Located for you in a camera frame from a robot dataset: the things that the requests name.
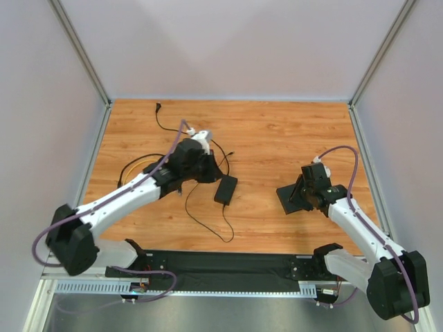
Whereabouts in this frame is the black power adapter brick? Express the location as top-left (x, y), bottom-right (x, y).
top-left (214, 175), bottom-right (238, 206)

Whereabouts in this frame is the thin black power cable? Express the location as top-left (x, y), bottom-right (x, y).
top-left (154, 101), bottom-right (238, 243)

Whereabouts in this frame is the aluminium frame rail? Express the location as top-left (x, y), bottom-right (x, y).
top-left (41, 250), bottom-right (422, 286)

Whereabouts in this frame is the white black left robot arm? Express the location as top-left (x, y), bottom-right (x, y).
top-left (46, 130), bottom-right (222, 276)

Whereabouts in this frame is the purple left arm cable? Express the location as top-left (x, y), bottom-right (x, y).
top-left (31, 118), bottom-right (190, 315)

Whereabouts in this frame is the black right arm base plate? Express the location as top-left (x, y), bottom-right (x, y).
top-left (289, 255), bottom-right (331, 281)

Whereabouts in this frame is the right aluminium frame post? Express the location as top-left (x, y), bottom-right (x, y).
top-left (348, 0), bottom-right (418, 108)

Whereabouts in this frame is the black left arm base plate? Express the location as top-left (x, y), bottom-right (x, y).
top-left (105, 255), bottom-right (168, 278)

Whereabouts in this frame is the left aluminium frame post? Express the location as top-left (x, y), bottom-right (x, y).
top-left (48, 0), bottom-right (114, 106)

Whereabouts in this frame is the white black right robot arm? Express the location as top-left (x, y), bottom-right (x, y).
top-left (276, 161), bottom-right (431, 320)

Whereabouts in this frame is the black network switch box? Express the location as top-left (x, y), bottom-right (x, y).
top-left (276, 174), bottom-right (314, 214)

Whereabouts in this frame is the aluminium frame post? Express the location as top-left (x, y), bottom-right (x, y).
top-left (48, 0), bottom-right (114, 106)
top-left (348, 0), bottom-right (418, 108)

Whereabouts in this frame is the grey slotted cable duct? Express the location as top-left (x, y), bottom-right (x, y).
top-left (54, 280), bottom-right (338, 298)

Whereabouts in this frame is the black base mat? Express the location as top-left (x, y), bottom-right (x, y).
top-left (131, 248), bottom-right (326, 293)

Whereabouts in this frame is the black ethernet cable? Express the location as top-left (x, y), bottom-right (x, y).
top-left (117, 153), bottom-right (184, 198)

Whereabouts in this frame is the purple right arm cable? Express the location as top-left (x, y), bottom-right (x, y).
top-left (311, 145), bottom-right (421, 325)

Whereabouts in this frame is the yellow ethernet cable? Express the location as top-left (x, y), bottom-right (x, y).
top-left (123, 159), bottom-right (153, 179)

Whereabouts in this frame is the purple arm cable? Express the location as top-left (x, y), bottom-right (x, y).
top-left (31, 118), bottom-right (190, 315)
top-left (311, 145), bottom-right (421, 325)

